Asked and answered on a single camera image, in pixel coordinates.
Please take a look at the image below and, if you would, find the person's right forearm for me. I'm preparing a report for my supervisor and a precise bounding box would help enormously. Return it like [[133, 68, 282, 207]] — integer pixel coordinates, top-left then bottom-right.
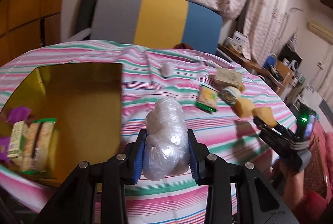
[[273, 182, 333, 224]]

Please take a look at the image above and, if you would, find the green white carton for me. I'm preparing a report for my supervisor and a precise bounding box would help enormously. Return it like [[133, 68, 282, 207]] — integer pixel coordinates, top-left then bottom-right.
[[7, 120, 29, 159]]

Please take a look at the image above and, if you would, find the gold metal tin box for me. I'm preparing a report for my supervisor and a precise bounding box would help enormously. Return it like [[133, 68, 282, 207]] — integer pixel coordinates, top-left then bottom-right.
[[0, 63, 123, 180]]

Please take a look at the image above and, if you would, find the person's right hand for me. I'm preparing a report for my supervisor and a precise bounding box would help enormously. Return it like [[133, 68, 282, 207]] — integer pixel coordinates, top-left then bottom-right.
[[271, 158, 306, 189]]

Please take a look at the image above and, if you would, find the white blue towel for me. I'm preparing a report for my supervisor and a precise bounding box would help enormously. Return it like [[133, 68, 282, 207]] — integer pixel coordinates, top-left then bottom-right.
[[222, 86, 241, 105]]

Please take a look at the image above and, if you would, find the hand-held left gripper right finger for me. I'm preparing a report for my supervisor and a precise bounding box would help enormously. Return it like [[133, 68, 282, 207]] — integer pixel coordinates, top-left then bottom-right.
[[187, 129, 299, 224]]

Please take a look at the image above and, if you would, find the wooden panelled wardrobe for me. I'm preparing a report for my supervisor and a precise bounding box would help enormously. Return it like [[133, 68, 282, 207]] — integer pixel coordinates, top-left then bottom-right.
[[0, 0, 72, 68]]

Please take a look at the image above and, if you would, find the grey yellow blue chair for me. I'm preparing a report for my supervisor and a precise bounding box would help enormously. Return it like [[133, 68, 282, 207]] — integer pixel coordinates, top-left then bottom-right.
[[90, 0, 224, 55]]

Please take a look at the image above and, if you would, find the woven cane chair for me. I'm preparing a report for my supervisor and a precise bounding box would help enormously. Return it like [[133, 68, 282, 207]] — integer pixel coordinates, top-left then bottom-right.
[[304, 123, 333, 198]]

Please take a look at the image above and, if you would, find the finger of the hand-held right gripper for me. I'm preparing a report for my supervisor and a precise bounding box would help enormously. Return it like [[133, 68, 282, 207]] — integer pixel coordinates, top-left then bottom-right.
[[274, 122, 296, 140], [253, 116, 299, 157]]

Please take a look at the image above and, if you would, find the black rolled mat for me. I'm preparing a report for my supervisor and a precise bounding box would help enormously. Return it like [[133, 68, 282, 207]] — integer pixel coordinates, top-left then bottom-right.
[[75, 0, 104, 33]]

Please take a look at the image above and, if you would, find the yellow sponge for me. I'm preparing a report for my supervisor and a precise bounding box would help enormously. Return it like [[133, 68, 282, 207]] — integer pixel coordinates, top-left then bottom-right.
[[252, 106, 277, 129], [235, 98, 255, 118]]

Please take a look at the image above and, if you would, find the large clear plastic bundle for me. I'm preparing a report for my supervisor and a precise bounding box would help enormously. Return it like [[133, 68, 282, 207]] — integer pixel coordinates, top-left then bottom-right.
[[142, 97, 190, 183]]

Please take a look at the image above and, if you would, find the small clear plastic bundle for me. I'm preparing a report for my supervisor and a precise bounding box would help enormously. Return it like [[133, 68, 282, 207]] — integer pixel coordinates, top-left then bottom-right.
[[161, 63, 173, 77]]

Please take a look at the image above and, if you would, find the cream printed curtain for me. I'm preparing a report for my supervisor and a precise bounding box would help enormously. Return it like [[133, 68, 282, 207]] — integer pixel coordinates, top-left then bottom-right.
[[242, 0, 294, 63]]

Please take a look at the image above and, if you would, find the beige cardboard box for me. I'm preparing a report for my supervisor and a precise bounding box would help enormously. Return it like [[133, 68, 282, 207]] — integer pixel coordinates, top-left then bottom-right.
[[214, 68, 244, 89]]

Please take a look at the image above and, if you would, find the clear twin cracker packet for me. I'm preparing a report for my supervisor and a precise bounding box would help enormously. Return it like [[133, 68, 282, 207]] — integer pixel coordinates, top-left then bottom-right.
[[22, 118, 57, 172]]

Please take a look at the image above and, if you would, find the striped tablecloth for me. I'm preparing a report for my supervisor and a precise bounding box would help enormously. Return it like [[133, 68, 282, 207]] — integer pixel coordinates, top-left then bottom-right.
[[0, 39, 299, 214]]

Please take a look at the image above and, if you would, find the beige air conditioner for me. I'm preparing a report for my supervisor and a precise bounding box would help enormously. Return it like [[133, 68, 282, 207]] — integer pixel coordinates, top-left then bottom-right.
[[307, 21, 333, 45]]

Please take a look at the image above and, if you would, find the red-brown cloth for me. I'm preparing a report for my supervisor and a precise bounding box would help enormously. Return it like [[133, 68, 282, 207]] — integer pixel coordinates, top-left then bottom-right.
[[173, 43, 194, 51]]

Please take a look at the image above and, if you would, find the white box blue label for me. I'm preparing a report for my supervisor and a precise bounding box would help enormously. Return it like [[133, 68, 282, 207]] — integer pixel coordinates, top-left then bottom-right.
[[232, 31, 249, 51]]

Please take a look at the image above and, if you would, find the wooden side desk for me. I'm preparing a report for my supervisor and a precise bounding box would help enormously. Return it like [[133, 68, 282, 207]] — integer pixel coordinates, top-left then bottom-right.
[[218, 43, 285, 96]]

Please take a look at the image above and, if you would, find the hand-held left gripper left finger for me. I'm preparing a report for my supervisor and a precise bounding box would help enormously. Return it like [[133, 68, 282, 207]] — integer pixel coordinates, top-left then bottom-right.
[[35, 128, 149, 224]]

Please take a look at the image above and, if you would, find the green cracker packet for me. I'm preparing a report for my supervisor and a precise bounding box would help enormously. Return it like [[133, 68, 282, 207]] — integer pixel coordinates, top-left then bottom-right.
[[196, 84, 218, 113]]

